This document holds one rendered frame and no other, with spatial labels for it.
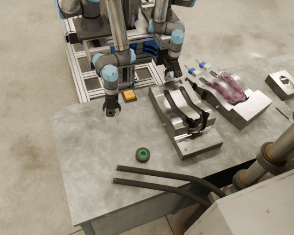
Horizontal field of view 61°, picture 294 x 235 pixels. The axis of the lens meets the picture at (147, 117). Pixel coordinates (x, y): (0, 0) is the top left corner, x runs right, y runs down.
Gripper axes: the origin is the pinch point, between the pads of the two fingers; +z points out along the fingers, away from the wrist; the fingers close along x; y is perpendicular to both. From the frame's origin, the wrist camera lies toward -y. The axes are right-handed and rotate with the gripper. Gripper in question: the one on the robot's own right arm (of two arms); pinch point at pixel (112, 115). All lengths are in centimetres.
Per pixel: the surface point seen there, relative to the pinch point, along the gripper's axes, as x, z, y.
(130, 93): -11.0, 0.9, 18.9
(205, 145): -52, -1, -20
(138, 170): -14.8, -0.9, -35.1
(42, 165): 62, 85, 7
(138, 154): -15.3, 1.2, -24.8
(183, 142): -40.3, -1.4, -18.4
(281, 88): -113, -2, 23
